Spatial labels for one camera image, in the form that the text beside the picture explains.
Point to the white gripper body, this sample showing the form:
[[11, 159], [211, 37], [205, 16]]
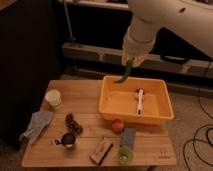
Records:
[[134, 50]]

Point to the green pepper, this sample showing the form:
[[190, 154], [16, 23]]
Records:
[[127, 72]]

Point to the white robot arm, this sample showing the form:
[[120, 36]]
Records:
[[189, 19]]

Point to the white brush in tray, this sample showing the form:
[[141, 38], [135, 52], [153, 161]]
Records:
[[139, 97]]

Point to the yellow plastic tray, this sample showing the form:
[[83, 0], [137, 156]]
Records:
[[118, 101]]

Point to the orange fruit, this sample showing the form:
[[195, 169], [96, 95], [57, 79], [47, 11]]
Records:
[[117, 126]]

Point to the white paper cup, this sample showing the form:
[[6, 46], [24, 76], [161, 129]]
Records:
[[53, 97]]

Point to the brown pine cone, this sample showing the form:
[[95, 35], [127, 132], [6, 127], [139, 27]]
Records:
[[73, 125]]

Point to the blue green bottle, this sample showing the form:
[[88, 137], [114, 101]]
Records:
[[125, 152]]

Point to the wooden block eraser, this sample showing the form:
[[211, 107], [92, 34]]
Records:
[[101, 151]]

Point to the small metal pot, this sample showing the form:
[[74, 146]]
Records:
[[67, 140]]

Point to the grey cloth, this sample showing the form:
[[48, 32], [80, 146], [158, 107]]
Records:
[[38, 122]]

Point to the metal shelf rail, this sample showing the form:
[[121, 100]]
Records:
[[119, 57]]

